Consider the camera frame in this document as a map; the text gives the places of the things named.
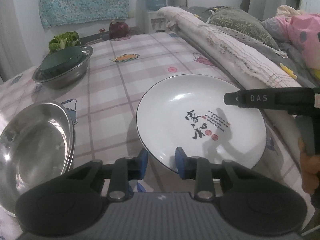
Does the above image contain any white ceramic plate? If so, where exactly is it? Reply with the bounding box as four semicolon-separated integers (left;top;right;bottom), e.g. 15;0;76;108
136;74;267;171

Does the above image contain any large steel plate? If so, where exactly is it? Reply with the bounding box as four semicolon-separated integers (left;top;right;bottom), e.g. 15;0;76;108
1;101;75;217

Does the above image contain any deep steel bowl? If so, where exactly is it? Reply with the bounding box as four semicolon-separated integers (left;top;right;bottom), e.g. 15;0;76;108
32;46;94;89

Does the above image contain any green ceramic bowl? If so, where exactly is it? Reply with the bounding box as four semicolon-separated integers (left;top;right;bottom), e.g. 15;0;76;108
40;46;82;79

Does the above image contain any right hand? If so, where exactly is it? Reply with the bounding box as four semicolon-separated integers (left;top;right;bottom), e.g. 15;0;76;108
298;138;320;195

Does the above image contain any rolled pink quilt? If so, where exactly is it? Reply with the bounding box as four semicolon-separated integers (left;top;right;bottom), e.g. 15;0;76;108
157;7;300;89

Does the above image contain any pink plaid tablecloth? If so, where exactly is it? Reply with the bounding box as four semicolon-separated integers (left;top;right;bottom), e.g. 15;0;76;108
1;33;315;222

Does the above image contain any pink blanket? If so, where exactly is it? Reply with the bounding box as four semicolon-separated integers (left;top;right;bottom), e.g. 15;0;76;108
276;5;319;75

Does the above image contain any green leaf pillow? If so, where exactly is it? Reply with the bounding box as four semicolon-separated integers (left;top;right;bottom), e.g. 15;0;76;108
208;6;279;50

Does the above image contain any green lettuce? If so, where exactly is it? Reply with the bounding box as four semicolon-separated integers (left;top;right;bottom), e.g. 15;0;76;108
48;31;80;54

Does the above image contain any white water dispenser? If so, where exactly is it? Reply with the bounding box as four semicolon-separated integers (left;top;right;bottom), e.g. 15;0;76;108
144;11;167;34

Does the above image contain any white curtain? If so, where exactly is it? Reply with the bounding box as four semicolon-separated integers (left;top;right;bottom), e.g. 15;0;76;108
1;0;32;81

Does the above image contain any teal patterned wall cloth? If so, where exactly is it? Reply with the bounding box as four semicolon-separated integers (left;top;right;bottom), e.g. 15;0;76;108
39;0;129;29

